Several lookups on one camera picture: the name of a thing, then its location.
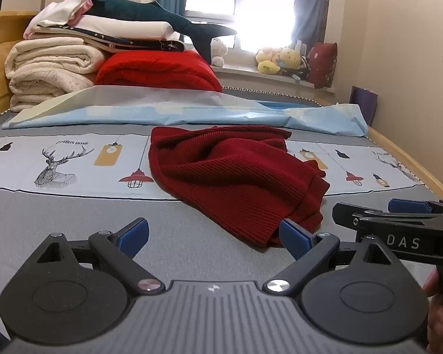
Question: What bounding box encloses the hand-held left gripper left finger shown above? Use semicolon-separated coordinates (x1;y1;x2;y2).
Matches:
35;217;161;296

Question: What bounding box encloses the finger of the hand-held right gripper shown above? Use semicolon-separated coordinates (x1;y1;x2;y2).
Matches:
332;202;432;230
387;198;443;217

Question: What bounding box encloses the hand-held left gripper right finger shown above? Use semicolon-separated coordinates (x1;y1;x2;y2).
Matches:
264;218;394;296

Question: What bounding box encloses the dark red knitted sweater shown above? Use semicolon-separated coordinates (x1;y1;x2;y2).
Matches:
149;125;331;248

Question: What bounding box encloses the grey printed bed sheet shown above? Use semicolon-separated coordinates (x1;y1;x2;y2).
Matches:
0;118;443;343

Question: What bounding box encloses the purple bag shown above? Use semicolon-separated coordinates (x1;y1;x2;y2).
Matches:
349;86;379;126

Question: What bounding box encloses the light blue sheet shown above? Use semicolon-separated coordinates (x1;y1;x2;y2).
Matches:
2;85;370;138

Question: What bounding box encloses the dark red cushion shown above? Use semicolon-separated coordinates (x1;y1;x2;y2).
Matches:
306;42;339;89

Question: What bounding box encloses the yellow round plush toy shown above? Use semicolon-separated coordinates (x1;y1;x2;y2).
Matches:
278;47;310;79

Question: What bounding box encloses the red folded blanket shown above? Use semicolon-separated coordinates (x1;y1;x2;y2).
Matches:
95;50;223;94

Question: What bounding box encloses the window sill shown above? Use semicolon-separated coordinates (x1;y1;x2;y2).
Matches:
214;64;336;94

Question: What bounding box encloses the cream folded quilt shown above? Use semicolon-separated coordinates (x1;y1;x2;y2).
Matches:
4;37;108;113

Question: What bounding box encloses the white navy-edged folded blanket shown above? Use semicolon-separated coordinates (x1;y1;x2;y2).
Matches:
30;25;186;54

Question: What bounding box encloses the small white plush toy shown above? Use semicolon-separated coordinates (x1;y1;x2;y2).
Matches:
210;37;228;68

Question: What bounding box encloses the white pillow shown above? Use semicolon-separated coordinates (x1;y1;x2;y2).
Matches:
76;15;181;42

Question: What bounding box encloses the dark teal shark plush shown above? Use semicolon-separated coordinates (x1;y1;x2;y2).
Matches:
83;0;238;65

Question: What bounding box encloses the white and pink cloth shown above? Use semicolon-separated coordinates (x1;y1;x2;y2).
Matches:
24;0;94;39

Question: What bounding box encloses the window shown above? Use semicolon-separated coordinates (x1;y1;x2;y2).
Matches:
185;0;300;51

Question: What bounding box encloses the wooden bed frame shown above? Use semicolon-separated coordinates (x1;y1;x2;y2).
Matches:
317;96;443;208

